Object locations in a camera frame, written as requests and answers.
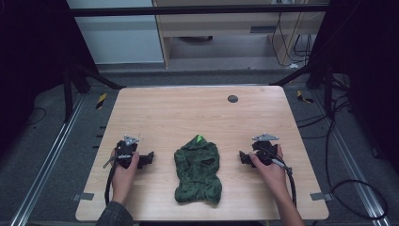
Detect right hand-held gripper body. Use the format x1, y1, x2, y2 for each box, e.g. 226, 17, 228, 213
251, 133, 280, 167

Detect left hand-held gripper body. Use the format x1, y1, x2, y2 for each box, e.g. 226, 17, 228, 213
114, 134, 141, 170

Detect person's left hand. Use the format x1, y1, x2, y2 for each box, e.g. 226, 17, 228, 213
109, 148, 140, 205

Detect person's right hand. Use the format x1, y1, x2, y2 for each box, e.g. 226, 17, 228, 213
248, 144, 289, 202

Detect small green hooded garment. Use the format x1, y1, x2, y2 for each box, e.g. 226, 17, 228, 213
173, 134, 223, 205

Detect yellow black hazard tape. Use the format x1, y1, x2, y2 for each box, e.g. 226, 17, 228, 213
95, 92, 108, 110
295, 89, 315, 105

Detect grey tape strip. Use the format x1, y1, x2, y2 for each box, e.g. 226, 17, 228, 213
310, 191, 333, 202
72, 192, 95, 202

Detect black metal stand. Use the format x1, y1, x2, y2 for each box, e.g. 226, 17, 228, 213
270, 61, 335, 118
61, 61, 127, 124

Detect white cabinet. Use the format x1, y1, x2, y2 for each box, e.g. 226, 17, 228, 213
66, 0, 166, 65

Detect dark curtain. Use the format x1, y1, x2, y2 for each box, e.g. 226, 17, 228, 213
308, 0, 399, 173
0, 0, 99, 158

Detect light wooden desk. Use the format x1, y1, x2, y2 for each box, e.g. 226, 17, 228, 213
152, 0, 327, 70

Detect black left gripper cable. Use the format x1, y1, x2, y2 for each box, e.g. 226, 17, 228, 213
102, 153, 134, 207

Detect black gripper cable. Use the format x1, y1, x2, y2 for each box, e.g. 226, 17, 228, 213
259, 147, 298, 208
102, 153, 134, 207

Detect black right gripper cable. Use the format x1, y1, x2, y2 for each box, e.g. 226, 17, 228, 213
259, 147, 298, 208

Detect long black floor cable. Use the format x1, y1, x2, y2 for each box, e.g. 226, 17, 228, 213
295, 92, 390, 221

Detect aluminium floor rail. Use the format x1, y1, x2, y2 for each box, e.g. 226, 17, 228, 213
8, 93, 87, 226
313, 90, 392, 226

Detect thin black floor cable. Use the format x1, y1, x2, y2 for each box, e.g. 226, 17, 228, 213
25, 106, 48, 127

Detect hanging black cables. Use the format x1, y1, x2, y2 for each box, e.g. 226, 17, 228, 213
270, 11, 316, 69

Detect black horizontal frame bar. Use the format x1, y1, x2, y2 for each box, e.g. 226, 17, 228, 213
69, 4, 329, 18

